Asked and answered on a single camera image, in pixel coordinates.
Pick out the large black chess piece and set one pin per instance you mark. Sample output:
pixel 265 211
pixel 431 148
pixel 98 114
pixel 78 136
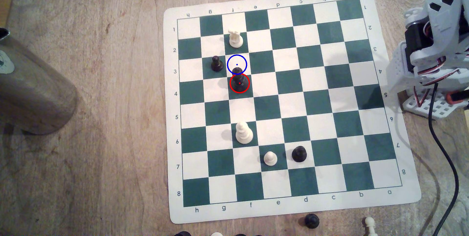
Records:
pixel 240 84

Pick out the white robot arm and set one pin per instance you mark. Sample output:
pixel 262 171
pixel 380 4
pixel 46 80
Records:
pixel 447 19

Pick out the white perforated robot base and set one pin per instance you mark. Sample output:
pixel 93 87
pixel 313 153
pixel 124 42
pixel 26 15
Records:
pixel 434 108

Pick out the tall white chess piece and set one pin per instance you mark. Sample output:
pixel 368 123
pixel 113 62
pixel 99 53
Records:
pixel 243 134

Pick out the green and white chess mat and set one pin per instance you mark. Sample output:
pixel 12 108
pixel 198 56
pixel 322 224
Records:
pixel 329 82

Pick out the black pawn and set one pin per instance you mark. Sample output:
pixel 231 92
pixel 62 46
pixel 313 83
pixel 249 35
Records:
pixel 217 64
pixel 312 221
pixel 299 154

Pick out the white knight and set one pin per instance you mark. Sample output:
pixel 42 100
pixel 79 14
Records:
pixel 235 39

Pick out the grey metal cylinder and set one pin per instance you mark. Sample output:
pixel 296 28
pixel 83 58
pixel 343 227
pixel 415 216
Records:
pixel 29 89

